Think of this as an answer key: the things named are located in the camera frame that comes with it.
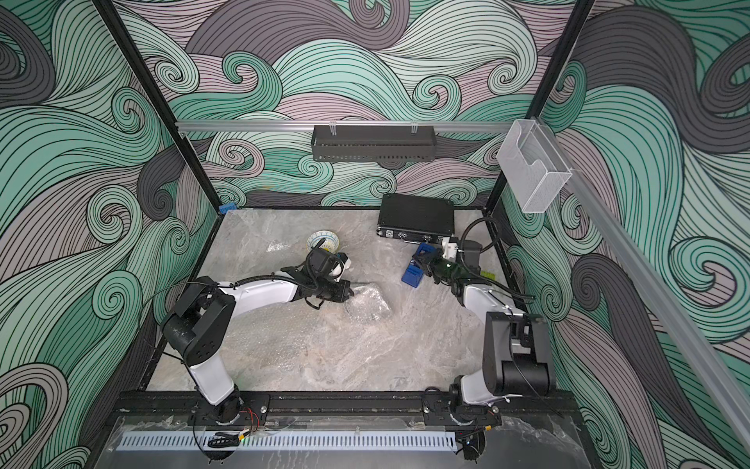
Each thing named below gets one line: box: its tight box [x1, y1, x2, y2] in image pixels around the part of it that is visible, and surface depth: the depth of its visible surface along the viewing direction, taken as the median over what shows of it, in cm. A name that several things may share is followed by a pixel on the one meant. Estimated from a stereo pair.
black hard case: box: [375, 193, 456, 244], surface depth 116 cm
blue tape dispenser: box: [401, 258, 424, 289], surface depth 98 cm
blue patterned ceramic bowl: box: [344, 285, 392, 325], surface depth 87 cm
